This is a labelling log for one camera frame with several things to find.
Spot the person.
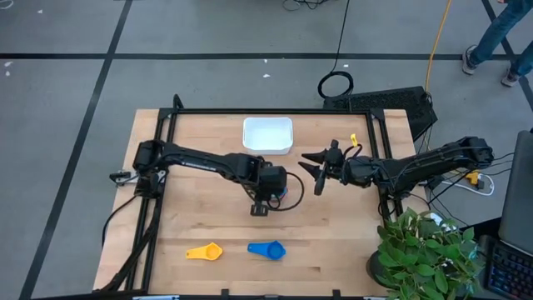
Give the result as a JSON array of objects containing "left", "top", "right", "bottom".
[{"left": 461, "top": 0, "right": 533, "bottom": 88}]

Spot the black cable bundle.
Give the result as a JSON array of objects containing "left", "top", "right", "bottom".
[{"left": 478, "top": 152, "right": 516, "bottom": 176}]

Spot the coiled black floor cable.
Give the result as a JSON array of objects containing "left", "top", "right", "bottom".
[{"left": 316, "top": 0, "right": 356, "bottom": 100}]

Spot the white power adapter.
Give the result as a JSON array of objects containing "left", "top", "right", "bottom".
[{"left": 428, "top": 211, "right": 453, "bottom": 230}]

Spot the black arm base cable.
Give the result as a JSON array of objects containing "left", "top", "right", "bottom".
[{"left": 101, "top": 193, "right": 142, "bottom": 248}]

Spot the black plant pot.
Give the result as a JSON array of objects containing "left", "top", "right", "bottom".
[{"left": 366, "top": 249, "right": 386, "bottom": 288}]

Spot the black backlit keyboard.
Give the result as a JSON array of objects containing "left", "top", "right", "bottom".
[{"left": 485, "top": 240, "right": 533, "bottom": 300}]

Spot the black aluminium table frame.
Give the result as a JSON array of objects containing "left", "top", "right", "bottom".
[{"left": 93, "top": 93, "right": 405, "bottom": 293}]

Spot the blue measuring cup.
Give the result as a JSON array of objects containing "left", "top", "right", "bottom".
[{"left": 247, "top": 240, "right": 287, "bottom": 262}]

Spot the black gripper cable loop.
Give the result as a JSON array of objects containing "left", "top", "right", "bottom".
[{"left": 268, "top": 170, "right": 306, "bottom": 213}]

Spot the yellow extension cable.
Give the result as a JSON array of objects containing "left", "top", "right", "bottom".
[{"left": 423, "top": 0, "right": 476, "bottom": 176}]

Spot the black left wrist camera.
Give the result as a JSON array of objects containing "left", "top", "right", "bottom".
[{"left": 249, "top": 202, "right": 270, "bottom": 218}]

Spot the yellow measuring cup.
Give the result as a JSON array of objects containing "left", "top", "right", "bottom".
[{"left": 185, "top": 242, "right": 223, "bottom": 262}]

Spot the white power cable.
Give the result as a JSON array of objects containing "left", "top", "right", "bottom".
[{"left": 440, "top": 172, "right": 496, "bottom": 197}]

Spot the white plastic basket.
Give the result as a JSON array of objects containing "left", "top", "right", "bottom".
[{"left": 242, "top": 117, "right": 294, "bottom": 156}]

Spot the yellow power plug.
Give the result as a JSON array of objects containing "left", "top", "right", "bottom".
[{"left": 465, "top": 169, "right": 484, "bottom": 187}]

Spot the green leafy plant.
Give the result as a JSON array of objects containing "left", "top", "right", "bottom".
[{"left": 368, "top": 207, "right": 488, "bottom": 300}]

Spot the silver arm base bracket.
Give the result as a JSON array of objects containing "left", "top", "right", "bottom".
[{"left": 110, "top": 169, "right": 141, "bottom": 187}]

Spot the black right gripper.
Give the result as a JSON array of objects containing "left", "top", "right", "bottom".
[{"left": 298, "top": 139, "right": 349, "bottom": 197}]

